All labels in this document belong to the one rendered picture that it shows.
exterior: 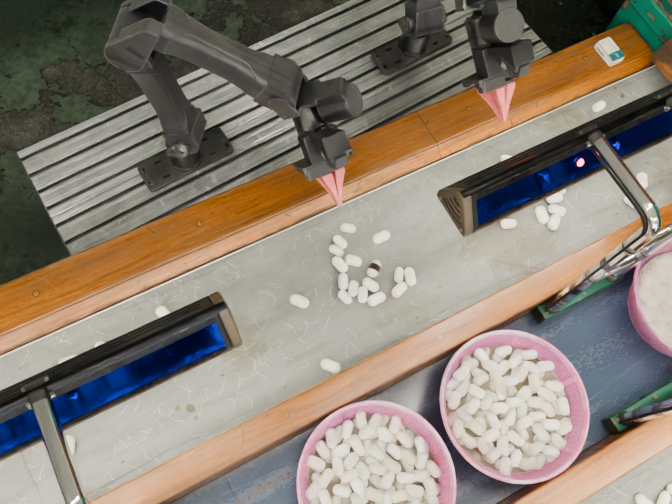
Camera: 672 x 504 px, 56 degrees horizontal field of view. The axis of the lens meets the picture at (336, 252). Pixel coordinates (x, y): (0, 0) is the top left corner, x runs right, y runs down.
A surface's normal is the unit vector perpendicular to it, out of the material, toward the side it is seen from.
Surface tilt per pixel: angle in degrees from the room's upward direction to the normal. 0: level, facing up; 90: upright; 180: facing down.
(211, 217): 0
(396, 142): 0
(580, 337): 0
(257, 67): 28
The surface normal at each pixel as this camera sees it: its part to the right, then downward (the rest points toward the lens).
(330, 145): 0.35, 0.25
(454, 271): 0.07, -0.38
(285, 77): 0.51, -0.25
